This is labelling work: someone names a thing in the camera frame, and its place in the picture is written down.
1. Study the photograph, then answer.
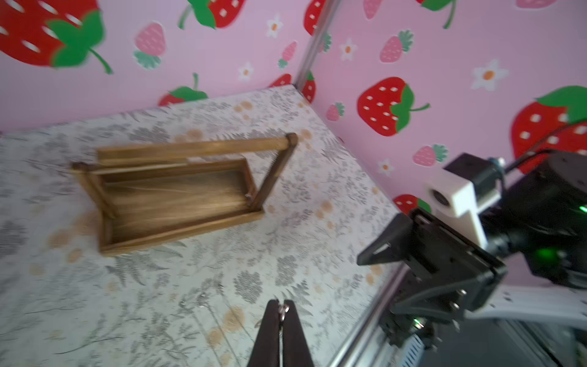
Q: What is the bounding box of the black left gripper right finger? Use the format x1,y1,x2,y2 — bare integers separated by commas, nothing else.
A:
281,300,314,367

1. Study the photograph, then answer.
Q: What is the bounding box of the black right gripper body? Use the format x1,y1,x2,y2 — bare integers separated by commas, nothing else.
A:
390,209,508,321

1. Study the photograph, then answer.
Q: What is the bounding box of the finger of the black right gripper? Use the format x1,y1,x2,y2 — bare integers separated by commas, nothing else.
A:
356,213,414,266
379,307,440,349

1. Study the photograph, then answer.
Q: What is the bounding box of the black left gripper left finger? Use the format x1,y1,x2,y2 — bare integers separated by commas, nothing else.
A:
247,300,281,367

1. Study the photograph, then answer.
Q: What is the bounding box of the wooden jewelry display stand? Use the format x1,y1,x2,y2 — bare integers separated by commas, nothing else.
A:
70,133,298,256

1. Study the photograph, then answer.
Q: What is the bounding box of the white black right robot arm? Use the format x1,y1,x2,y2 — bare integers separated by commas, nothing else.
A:
357,149,586,347

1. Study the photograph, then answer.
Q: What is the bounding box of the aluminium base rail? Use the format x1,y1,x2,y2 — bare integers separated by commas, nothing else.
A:
329,265,424,367

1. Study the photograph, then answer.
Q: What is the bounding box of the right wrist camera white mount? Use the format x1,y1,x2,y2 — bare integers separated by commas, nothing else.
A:
424,153,505,252

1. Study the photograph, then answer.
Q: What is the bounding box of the aluminium corner frame post right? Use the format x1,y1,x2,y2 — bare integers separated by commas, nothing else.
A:
293,0,342,92

